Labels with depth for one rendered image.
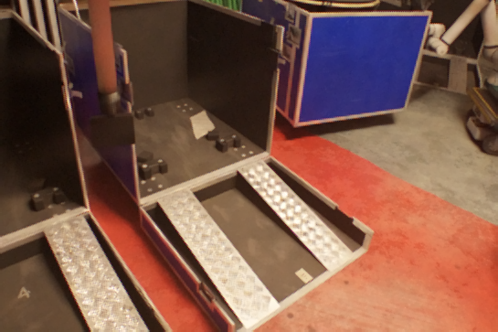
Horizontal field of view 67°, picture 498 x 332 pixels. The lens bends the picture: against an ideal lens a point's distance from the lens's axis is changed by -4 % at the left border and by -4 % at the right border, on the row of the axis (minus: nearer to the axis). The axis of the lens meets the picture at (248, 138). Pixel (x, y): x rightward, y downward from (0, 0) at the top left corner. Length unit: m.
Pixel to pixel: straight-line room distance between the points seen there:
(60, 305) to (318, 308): 1.10
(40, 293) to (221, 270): 0.79
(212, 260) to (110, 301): 0.47
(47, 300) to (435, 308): 1.70
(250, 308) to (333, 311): 0.36
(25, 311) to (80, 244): 0.34
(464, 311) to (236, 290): 1.04
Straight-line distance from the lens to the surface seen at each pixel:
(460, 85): 4.75
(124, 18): 2.72
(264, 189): 2.21
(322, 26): 2.62
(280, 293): 1.87
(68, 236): 1.98
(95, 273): 1.86
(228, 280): 1.83
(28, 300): 1.96
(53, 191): 2.13
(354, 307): 1.92
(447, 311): 2.08
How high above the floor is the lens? 1.47
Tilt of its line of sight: 30 degrees down
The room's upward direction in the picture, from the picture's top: 4 degrees clockwise
